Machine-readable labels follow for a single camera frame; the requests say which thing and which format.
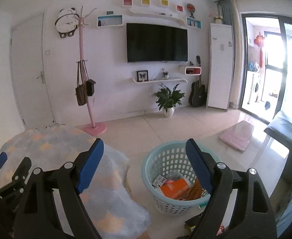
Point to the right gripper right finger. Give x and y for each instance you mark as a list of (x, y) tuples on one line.
[(238, 207)]

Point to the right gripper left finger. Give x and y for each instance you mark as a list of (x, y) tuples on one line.
[(37, 215)]

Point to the orange white carton box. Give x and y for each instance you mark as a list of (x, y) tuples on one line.
[(175, 189)]

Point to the pink folded mat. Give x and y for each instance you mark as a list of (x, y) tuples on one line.
[(234, 140)]

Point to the teal plastic laundry basket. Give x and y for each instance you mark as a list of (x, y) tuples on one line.
[(158, 163)]

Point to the grey sofa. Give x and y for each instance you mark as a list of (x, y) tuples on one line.
[(280, 129)]

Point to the brown tote bag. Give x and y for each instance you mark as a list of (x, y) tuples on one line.
[(80, 90)]

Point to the pink coat rack stand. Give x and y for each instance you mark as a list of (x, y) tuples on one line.
[(92, 128)]

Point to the black small bag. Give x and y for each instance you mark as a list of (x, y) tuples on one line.
[(90, 85)]

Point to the white door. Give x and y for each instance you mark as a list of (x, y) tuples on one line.
[(28, 77)]

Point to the black acoustic guitar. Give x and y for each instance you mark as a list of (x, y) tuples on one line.
[(198, 95)]

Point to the white washing machine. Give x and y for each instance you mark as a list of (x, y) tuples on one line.
[(252, 86)]

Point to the green potted plant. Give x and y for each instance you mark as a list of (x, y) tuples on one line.
[(168, 99)]

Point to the white tall cabinet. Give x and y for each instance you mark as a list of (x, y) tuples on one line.
[(221, 66)]

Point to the framed butterfly picture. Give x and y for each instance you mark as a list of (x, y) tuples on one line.
[(142, 76)]

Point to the small flower figurine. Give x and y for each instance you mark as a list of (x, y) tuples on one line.
[(165, 74)]

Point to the red chinese knot decoration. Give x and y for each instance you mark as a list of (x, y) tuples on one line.
[(259, 41)]

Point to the white curved wall shelf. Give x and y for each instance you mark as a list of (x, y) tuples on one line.
[(180, 80)]

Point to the white red wall cube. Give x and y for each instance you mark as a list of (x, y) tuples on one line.
[(191, 70)]

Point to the panda wall clock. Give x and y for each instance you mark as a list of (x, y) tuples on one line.
[(67, 22)]

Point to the black wall television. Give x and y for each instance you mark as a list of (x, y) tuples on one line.
[(156, 43)]

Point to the white blue wall cube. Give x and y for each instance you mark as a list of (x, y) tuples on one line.
[(109, 21)]

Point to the small blue wall cube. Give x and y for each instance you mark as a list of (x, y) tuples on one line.
[(191, 22)]

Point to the white upper wall shelf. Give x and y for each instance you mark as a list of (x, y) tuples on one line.
[(162, 15)]

